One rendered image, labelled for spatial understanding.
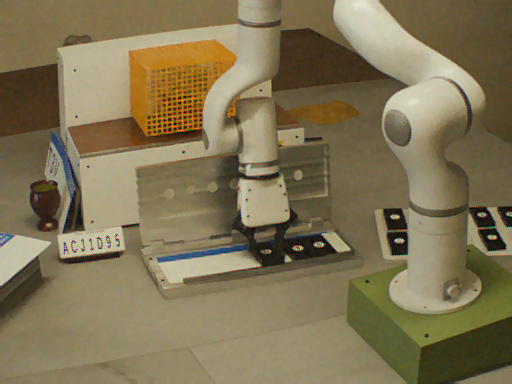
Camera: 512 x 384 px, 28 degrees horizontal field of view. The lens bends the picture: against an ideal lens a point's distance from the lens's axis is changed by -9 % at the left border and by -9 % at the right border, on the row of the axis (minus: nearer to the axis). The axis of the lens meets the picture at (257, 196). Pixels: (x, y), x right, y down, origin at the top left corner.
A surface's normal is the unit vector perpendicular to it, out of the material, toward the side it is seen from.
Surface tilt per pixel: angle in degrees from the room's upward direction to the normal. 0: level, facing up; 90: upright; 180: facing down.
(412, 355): 90
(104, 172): 90
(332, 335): 0
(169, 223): 83
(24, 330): 0
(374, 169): 0
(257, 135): 78
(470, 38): 90
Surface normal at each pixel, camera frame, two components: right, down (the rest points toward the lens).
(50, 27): 0.39, 0.36
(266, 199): 0.31, 0.18
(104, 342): -0.01, -0.92
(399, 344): -0.92, 0.16
